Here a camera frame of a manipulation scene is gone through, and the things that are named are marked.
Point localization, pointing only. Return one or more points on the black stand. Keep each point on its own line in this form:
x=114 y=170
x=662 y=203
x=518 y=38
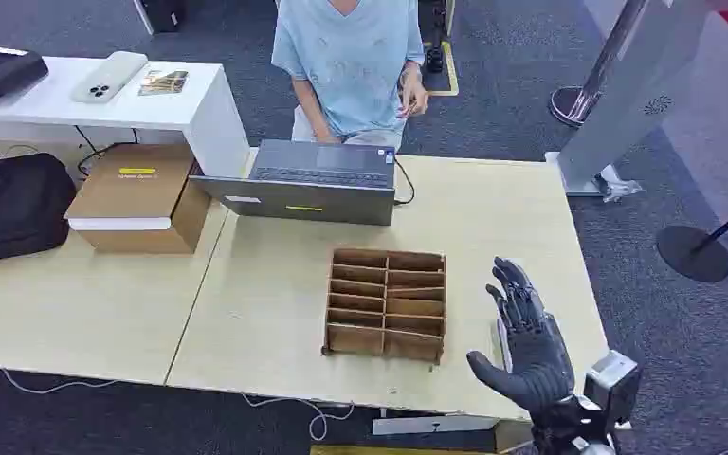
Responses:
x=434 y=56

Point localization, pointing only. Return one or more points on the white side table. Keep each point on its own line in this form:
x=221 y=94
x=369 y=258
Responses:
x=150 y=110

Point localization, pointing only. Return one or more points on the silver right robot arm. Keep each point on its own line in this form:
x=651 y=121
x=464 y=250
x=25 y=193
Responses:
x=568 y=433

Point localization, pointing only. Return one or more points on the white desk bracket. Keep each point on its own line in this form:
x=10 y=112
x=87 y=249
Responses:
x=433 y=425

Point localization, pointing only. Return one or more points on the wooden divided card box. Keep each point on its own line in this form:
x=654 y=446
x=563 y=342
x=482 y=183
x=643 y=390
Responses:
x=386 y=308

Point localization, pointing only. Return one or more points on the white smartphone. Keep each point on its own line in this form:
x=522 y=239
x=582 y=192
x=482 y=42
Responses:
x=109 y=76

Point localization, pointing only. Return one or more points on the black cabinet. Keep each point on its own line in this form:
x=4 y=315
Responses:
x=162 y=14

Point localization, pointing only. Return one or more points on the person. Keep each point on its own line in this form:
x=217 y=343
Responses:
x=351 y=63

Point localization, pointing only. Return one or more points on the black device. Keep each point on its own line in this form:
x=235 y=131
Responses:
x=3 y=69

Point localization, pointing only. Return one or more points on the grey laptop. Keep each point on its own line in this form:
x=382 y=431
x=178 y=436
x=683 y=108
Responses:
x=314 y=188

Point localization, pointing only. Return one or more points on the black bag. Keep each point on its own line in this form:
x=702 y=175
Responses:
x=12 y=207

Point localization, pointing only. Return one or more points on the clear plastic wrap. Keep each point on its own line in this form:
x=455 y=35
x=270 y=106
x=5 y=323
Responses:
x=618 y=187

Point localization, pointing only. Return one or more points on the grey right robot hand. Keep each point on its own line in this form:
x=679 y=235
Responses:
x=536 y=358

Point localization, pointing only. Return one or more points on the stack of printed cards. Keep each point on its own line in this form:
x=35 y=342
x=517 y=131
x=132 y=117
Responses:
x=163 y=82

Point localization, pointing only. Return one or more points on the chrome stanchion post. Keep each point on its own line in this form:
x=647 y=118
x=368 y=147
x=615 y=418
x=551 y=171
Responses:
x=590 y=81

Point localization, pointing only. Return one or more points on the white kiosk stand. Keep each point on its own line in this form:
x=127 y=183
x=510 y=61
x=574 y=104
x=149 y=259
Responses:
x=634 y=94

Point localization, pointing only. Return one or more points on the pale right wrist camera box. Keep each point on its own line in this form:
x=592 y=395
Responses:
x=614 y=383

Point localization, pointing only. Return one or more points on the person's left hand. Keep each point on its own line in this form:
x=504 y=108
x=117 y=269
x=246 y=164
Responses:
x=413 y=94

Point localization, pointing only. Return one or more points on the brown cardboard box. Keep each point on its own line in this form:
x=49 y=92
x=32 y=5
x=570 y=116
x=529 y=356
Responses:
x=138 y=194

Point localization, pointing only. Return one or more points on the black stanchion post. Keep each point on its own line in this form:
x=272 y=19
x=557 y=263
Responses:
x=693 y=251

